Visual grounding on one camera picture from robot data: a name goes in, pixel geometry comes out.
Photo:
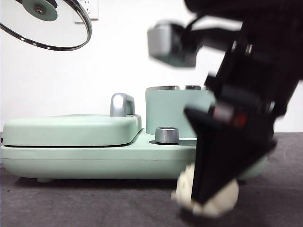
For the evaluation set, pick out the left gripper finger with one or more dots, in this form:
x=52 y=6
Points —
x=55 y=2

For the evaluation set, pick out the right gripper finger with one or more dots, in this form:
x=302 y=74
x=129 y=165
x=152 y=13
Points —
x=225 y=156

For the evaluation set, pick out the glass pot lid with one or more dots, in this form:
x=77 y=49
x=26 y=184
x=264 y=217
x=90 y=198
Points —
x=40 y=10

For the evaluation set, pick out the silver control knob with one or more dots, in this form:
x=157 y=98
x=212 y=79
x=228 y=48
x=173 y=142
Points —
x=166 y=136

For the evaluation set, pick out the pleated white bun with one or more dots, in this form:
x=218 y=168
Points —
x=184 y=189

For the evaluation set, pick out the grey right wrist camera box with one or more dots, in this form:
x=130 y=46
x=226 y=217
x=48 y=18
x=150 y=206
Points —
x=165 y=42

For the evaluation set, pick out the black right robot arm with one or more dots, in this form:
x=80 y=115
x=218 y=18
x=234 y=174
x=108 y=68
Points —
x=272 y=35

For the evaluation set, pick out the white wall socket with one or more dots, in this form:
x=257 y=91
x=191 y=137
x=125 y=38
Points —
x=94 y=11

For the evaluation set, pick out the green breakfast machine base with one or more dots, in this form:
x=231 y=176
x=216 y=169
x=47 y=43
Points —
x=94 y=163

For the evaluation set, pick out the green griddle cover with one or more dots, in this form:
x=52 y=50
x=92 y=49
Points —
x=71 y=130

